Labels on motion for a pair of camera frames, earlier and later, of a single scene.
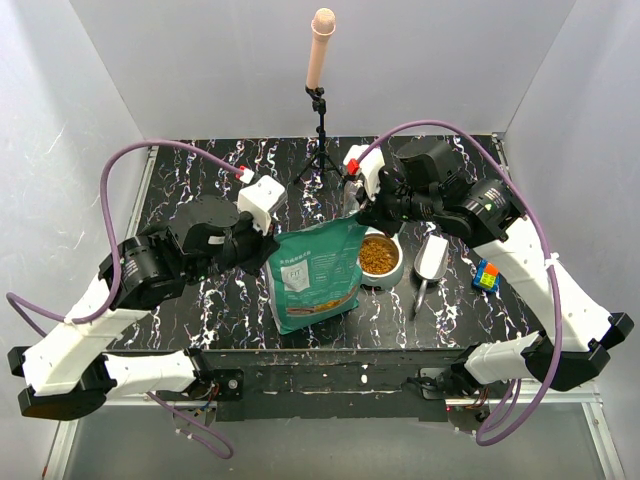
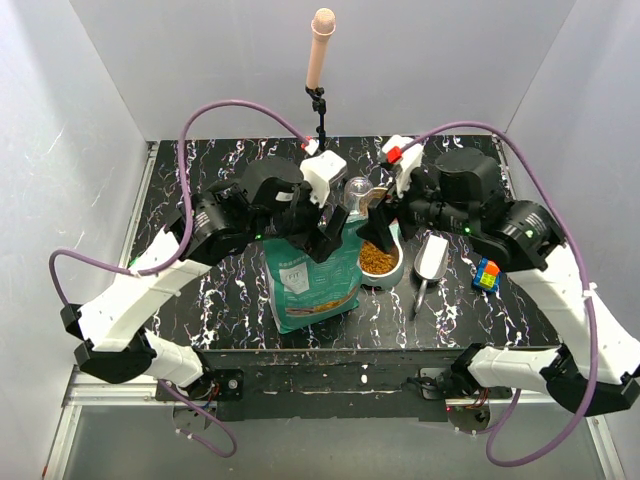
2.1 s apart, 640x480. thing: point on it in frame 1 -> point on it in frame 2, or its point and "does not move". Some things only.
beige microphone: x=323 y=25 does not move
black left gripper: x=264 y=246 -> x=321 y=250
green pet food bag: x=316 y=273 does not move
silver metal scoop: x=431 y=263 does not move
